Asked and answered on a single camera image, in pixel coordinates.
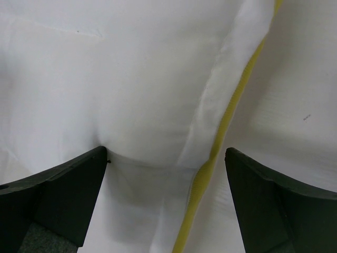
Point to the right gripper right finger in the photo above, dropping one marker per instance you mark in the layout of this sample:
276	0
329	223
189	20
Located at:
277	213

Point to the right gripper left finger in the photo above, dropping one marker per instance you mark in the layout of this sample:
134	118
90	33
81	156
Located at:
51	211

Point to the white pillow with yellow edge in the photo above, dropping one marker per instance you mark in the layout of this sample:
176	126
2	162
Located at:
167	87

